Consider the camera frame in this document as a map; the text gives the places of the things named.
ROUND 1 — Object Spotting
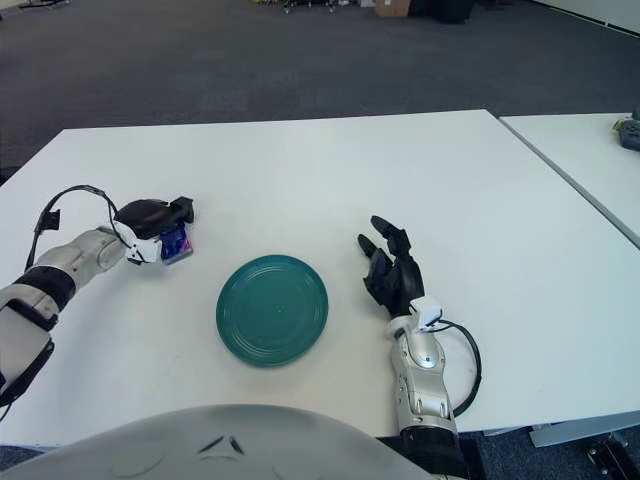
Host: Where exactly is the grey table foot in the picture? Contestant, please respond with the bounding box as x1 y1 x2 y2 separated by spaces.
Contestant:
482 412 640 449

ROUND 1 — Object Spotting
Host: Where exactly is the black table caster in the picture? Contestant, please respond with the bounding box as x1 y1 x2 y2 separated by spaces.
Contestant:
587 432 640 476

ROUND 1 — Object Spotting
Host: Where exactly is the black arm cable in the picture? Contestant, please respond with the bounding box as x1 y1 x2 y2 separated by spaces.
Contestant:
24 184 131 271
424 319 484 419

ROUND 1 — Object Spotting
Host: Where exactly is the grey robot torso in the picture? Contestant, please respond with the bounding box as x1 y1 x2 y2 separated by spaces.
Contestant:
0 403 431 480

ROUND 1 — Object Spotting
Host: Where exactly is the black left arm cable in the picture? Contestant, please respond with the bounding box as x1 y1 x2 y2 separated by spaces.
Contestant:
24 184 131 271

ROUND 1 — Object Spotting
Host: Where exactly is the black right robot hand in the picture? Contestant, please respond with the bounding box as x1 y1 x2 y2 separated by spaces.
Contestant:
356 215 426 319

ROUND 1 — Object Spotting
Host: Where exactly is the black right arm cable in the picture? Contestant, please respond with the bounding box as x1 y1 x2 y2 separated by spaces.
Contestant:
424 319 484 419

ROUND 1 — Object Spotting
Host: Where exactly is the brown cardboard box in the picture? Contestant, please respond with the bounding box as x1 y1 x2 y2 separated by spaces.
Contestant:
374 0 412 17

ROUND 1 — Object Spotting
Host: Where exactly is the grey green device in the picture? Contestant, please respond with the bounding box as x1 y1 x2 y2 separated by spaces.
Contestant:
610 112 640 151

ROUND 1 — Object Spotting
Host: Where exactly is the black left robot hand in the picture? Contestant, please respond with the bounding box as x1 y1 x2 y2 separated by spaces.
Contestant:
113 197 196 241

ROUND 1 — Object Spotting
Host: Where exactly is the blue gum pack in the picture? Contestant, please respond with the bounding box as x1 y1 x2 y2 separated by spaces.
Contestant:
160 227 195 265

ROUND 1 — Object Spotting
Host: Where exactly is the green round plate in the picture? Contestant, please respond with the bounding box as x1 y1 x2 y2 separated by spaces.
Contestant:
215 254 330 370

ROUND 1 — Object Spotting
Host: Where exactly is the black cabinet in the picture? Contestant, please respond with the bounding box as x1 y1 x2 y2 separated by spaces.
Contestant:
410 0 474 24

